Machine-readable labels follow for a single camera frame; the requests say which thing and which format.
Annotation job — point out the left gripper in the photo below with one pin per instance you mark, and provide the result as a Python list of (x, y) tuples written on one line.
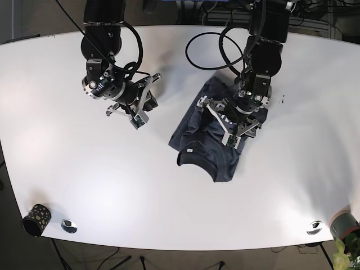
[(234, 122)]

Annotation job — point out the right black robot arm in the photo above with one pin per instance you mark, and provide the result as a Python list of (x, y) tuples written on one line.
[(100, 45)]

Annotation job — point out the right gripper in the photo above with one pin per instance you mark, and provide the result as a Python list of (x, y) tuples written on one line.
[(135, 101)]

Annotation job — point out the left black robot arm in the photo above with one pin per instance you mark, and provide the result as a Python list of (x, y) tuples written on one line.
[(262, 60)]

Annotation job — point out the navy blue T-shirt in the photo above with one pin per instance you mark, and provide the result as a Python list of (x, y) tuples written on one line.
[(198, 138)]

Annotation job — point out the black gold-dotted cup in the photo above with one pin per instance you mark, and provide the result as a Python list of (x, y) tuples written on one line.
[(35, 222)]

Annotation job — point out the grey plant pot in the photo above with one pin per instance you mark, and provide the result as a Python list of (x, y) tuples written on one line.
[(342, 224)]

